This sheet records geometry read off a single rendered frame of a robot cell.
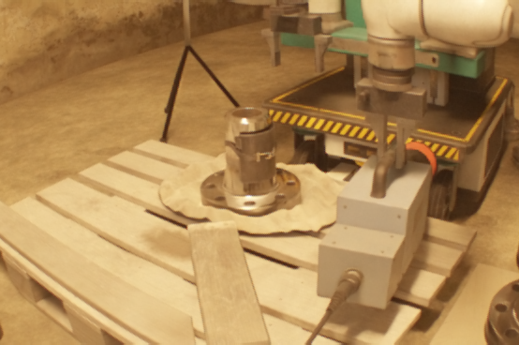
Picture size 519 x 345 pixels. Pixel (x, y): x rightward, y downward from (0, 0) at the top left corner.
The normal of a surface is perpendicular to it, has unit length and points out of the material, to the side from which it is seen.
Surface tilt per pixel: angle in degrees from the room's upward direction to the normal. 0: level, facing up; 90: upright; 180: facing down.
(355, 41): 90
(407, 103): 90
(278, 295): 0
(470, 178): 90
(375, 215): 90
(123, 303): 0
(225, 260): 0
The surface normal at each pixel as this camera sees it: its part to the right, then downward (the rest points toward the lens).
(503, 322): -0.04, -0.92
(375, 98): -0.48, 0.36
